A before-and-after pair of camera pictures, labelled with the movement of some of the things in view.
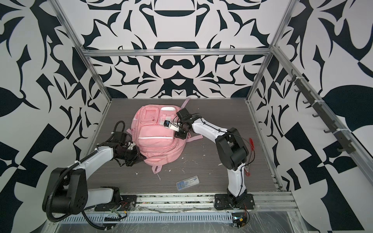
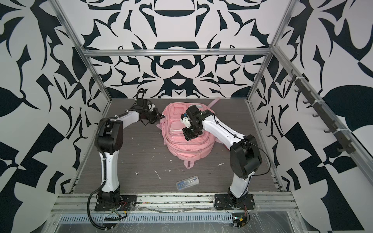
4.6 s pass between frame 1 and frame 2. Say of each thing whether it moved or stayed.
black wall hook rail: stayed
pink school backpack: moved
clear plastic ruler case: stayed
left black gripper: moved
